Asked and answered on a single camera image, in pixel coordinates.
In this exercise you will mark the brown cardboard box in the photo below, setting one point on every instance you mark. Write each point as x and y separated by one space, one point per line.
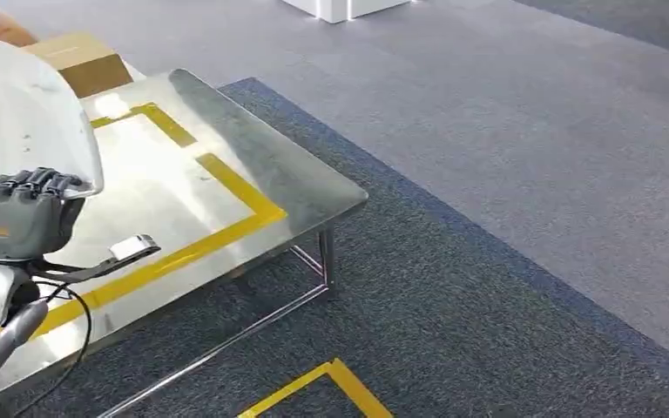
89 66

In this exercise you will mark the yellow floor tape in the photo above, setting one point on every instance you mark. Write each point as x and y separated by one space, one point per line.
346 383

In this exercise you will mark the steel bench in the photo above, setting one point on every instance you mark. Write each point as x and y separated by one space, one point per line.
242 150

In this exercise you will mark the yellow bench tape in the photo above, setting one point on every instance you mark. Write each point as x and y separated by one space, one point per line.
236 190

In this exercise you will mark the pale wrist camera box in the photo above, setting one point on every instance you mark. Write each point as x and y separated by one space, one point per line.
129 247

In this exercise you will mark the black camera bracket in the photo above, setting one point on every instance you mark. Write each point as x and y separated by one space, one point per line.
89 269

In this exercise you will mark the white cabinet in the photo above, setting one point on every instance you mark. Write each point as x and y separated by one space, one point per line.
340 8

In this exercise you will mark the white plastic car part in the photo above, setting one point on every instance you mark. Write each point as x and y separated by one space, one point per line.
34 115

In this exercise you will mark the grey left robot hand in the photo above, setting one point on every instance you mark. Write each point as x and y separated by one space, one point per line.
20 216

